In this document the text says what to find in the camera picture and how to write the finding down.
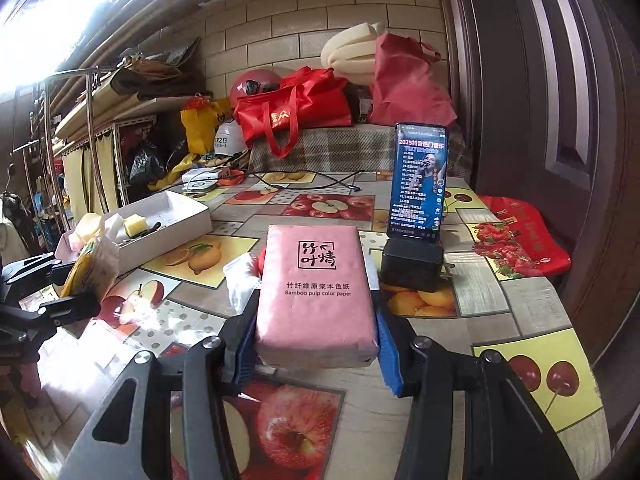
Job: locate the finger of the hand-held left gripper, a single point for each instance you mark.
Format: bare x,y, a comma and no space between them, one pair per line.
65,307
35,270

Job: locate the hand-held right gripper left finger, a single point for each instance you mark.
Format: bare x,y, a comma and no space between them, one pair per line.
245,355

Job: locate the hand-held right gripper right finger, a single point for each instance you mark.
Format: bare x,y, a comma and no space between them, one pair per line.
390,360

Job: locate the yellow tissue pack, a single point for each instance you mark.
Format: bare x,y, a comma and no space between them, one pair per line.
95,265

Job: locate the pink tissue pack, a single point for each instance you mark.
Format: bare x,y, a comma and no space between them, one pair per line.
315,300

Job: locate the white cardboard box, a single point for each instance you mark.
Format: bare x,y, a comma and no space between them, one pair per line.
175,237

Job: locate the cream sponge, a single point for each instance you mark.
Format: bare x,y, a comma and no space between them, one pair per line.
90,225

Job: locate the fruit print tablecloth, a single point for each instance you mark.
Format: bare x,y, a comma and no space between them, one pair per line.
300,425

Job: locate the white sponge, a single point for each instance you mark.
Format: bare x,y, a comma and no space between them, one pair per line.
114,225

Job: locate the black charger block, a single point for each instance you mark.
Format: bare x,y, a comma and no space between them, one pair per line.
410,267

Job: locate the yellow curtain cloth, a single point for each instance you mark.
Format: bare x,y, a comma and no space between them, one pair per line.
75,175

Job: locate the yellow sponge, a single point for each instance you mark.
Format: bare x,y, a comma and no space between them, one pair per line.
134,225

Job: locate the black plastic bag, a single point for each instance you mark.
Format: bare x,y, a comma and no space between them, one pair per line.
142,165

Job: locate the metal shelf rack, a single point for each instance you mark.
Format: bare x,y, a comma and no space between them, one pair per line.
90,110

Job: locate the black smartphone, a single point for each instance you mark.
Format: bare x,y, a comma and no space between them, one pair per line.
420,185

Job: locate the red printed flat bag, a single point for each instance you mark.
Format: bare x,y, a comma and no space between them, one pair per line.
530,235

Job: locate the yellow bag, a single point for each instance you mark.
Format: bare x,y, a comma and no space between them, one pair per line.
200,125

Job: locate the red helmet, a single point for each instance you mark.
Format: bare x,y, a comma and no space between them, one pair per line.
250,82

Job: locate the dark red plastic bag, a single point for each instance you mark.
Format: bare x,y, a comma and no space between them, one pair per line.
410,85

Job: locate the brown wooden door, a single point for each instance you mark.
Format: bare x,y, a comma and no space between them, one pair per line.
525,85

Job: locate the cream foam roll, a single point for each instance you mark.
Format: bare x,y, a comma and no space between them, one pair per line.
350,52

